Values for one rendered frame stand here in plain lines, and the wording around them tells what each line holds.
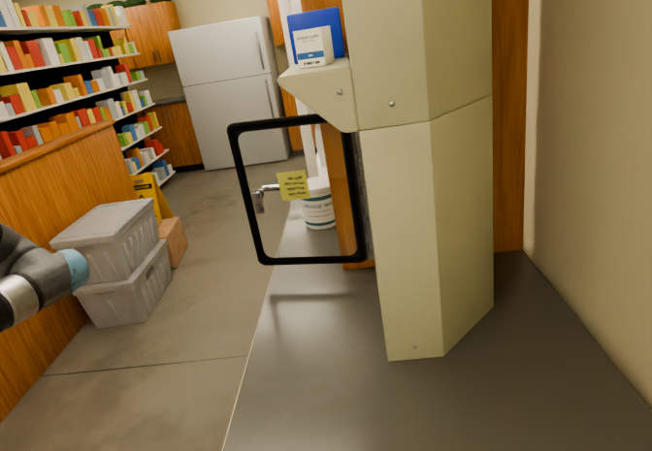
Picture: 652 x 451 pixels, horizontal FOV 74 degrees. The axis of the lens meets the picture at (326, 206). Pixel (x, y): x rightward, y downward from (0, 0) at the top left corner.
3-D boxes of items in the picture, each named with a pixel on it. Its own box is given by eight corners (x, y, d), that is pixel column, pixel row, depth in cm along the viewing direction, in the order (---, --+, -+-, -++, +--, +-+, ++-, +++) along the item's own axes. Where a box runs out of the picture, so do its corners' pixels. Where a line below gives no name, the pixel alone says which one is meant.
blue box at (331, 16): (344, 53, 93) (339, 8, 90) (344, 56, 84) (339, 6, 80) (299, 60, 94) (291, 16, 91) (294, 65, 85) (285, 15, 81)
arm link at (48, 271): (55, 270, 82) (91, 292, 81) (-3, 299, 72) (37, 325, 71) (59, 237, 79) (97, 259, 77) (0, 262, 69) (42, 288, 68)
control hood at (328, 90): (354, 98, 99) (348, 52, 95) (359, 131, 69) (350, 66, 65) (304, 106, 100) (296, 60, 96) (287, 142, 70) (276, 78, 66)
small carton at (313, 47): (335, 61, 77) (330, 25, 75) (326, 65, 73) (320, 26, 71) (309, 65, 79) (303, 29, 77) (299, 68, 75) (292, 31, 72)
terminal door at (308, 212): (368, 262, 113) (347, 110, 98) (259, 266, 121) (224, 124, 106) (368, 261, 114) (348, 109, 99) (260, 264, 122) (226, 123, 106)
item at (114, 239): (168, 238, 319) (154, 196, 306) (131, 282, 263) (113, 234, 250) (114, 243, 322) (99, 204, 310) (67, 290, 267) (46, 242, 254)
